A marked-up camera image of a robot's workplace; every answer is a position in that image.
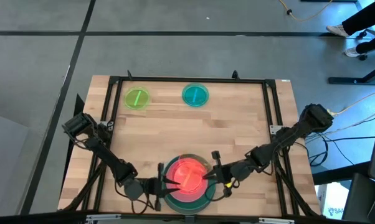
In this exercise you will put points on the red plastic plate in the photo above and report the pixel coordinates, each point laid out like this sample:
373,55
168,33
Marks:
187,179

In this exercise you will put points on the large dark green plastic plate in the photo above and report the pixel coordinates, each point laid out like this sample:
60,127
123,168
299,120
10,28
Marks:
187,203

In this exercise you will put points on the person's white shoe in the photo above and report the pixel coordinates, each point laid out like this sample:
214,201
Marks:
352,52
337,30

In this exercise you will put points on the silver metal bracket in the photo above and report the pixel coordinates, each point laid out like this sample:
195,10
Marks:
103,217
276,221

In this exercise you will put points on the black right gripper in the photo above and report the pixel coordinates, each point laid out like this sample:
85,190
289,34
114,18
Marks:
223,174

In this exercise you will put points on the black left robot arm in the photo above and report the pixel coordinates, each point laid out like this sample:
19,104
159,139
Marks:
112,160

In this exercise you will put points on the teal plastic plate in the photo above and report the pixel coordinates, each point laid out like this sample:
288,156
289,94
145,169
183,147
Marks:
195,95

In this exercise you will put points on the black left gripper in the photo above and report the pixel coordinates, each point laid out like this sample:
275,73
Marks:
151,188

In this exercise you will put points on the black aluminium table frame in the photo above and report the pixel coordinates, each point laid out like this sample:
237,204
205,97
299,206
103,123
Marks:
190,79

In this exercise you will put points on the person's leg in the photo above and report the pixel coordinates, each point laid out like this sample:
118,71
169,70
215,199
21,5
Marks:
362,18
372,45

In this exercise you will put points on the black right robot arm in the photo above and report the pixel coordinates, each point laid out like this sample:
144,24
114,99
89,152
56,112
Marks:
268,152

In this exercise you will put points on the white printed cardboard box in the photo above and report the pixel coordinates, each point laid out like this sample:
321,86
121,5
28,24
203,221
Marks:
332,202

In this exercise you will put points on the light green plastic plate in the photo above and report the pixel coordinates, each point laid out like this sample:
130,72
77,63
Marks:
137,97

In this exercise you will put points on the black desk foot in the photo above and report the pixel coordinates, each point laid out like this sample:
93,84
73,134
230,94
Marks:
362,77

